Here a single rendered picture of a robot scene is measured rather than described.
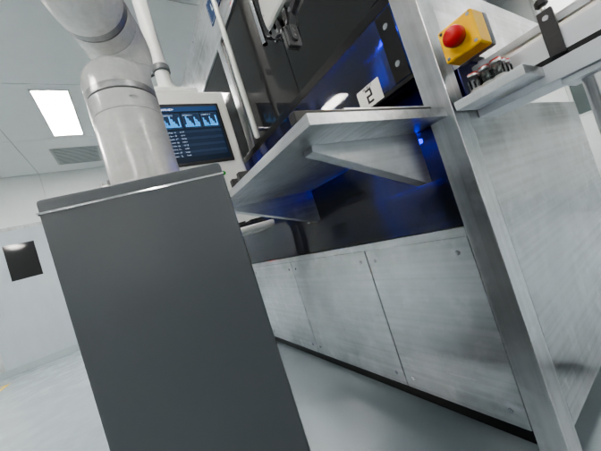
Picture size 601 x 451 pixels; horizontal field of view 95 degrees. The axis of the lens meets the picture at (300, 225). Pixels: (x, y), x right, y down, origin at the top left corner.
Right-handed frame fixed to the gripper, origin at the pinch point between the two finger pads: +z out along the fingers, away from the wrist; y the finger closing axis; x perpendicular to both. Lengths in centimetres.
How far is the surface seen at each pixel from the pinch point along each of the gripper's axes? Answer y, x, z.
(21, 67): 276, 76, -185
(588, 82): -31, -43, 29
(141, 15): 95, 4, -89
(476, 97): -17.4, -27.9, 23.9
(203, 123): 88, -8, -27
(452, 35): -18.4, -24.4, 11.2
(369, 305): 35, -28, 73
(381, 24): -2.9, -27.9, -4.9
